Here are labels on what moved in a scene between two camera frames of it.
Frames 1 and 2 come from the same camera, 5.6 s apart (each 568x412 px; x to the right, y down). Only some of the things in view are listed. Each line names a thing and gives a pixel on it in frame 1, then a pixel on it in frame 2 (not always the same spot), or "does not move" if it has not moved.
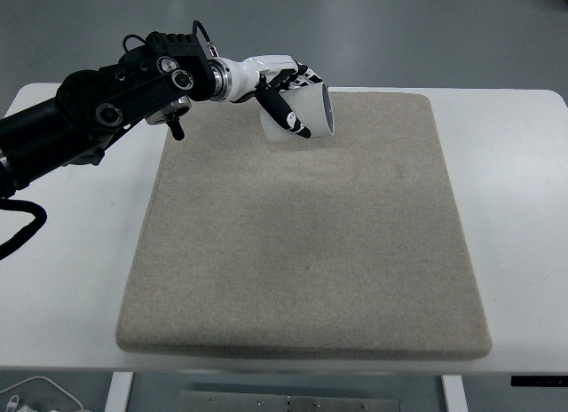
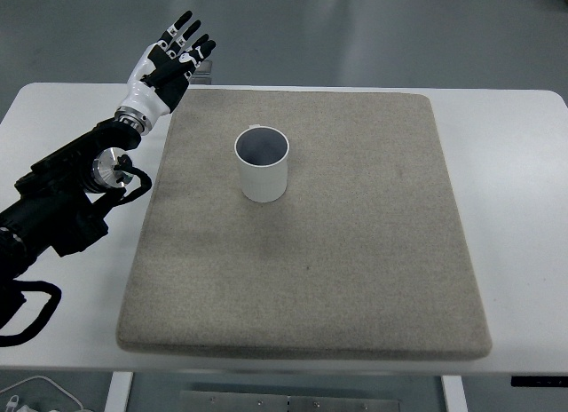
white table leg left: (119, 392) does not move
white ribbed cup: (311, 105) -> (262, 153)
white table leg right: (454, 394) does not move
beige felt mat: (344, 247) does not move
